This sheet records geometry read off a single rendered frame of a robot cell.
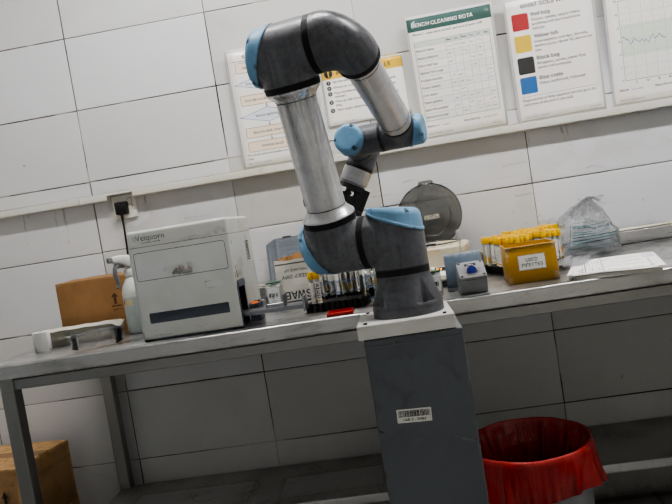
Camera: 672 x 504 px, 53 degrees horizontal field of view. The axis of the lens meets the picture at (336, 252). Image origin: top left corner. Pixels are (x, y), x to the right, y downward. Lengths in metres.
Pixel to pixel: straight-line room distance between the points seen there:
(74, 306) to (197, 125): 0.76
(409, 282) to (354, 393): 1.14
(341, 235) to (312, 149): 0.19
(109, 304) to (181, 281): 0.49
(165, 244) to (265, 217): 0.66
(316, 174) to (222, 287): 0.54
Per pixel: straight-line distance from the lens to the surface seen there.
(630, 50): 2.56
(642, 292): 1.86
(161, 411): 2.64
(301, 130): 1.38
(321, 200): 1.41
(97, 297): 2.31
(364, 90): 1.45
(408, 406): 1.40
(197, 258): 1.83
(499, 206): 2.42
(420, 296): 1.40
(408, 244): 1.39
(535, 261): 1.84
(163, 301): 1.87
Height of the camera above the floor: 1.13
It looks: 3 degrees down
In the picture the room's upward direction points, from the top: 9 degrees counter-clockwise
